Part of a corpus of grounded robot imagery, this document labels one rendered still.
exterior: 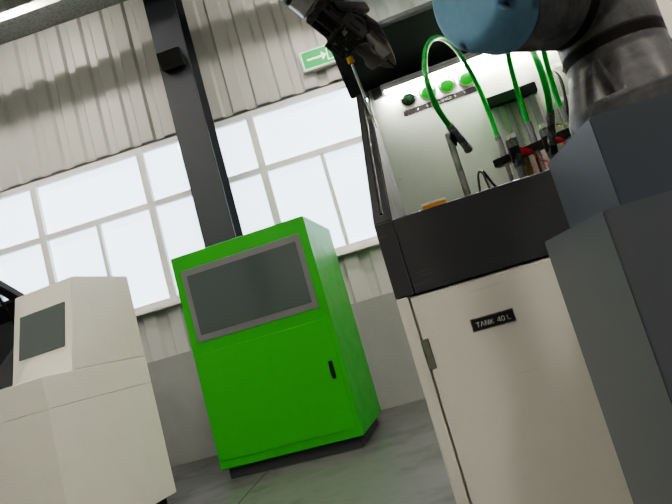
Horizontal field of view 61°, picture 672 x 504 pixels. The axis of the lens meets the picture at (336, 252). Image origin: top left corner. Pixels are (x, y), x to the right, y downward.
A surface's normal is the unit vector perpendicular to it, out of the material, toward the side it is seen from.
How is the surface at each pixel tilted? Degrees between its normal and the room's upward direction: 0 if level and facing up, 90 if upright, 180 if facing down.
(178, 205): 90
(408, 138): 90
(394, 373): 90
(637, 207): 90
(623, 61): 73
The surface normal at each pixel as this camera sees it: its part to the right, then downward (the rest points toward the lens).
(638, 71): -0.43, -0.32
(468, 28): -0.84, 0.29
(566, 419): -0.22, -0.08
